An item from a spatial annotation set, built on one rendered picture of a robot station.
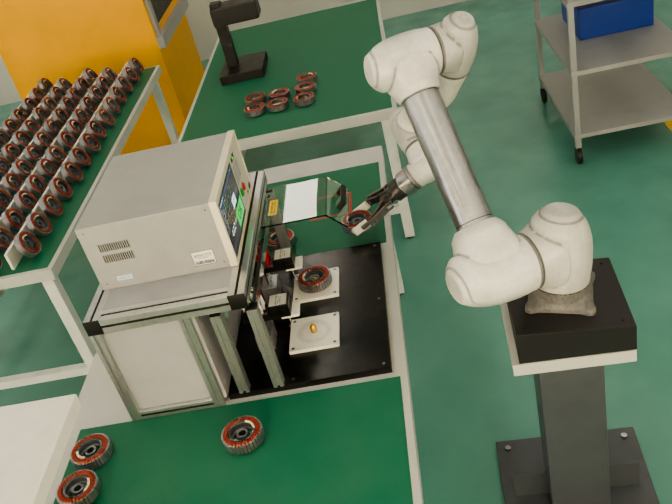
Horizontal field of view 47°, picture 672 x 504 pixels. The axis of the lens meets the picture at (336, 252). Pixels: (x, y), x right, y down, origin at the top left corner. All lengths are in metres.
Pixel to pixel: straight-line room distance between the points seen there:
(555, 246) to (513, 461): 1.08
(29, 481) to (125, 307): 0.65
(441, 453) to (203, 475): 1.13
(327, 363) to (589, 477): 0.91
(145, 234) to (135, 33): 3.71
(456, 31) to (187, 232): 0.88
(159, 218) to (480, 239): 0.82
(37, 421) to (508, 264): 1.14
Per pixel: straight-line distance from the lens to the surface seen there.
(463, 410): 3.09
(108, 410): 2.44
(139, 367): 2.23
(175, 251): 2.12
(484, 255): 1.96
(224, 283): 2.07
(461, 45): 2.15
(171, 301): 2.08
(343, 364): 2.22
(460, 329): 3.44
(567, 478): 2.62
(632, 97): 4.79
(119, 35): 5.75
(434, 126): 2.05
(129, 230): 2.11
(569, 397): 2.36
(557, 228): 2.02
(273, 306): 2.26
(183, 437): 2.23
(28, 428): 1.75
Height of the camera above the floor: 2.22
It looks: 33 degrees down
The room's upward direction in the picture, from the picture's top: 15 degrees counter-clockwise
